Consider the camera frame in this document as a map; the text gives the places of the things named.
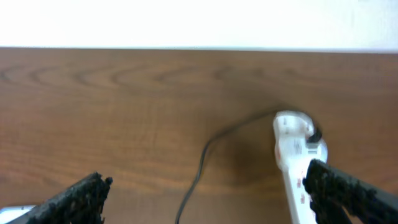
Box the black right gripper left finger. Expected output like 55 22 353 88
7 172 113 224

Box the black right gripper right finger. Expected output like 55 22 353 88
303 159 397 224

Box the black USB charging cable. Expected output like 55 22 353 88
174 107 323 224

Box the white power strip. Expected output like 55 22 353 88
282 167 317 224

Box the white USB wall charger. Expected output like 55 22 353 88
273 110 328 172

